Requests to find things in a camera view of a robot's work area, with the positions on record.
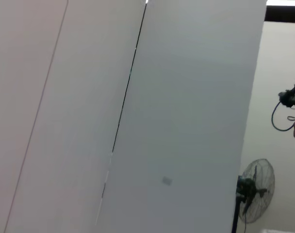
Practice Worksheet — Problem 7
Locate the dark wire cage fan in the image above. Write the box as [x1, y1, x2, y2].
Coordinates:
[235, 158, 276, 224]

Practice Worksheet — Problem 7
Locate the blue cable loop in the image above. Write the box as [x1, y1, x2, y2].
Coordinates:
[271, 99, 295, 132]

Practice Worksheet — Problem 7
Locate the dark blue fan bracket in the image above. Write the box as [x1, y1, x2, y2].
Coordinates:
[231, 174, 244, 233]

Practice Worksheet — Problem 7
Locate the dark device with cables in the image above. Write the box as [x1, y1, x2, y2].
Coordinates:
[278, 77, 295, 115]

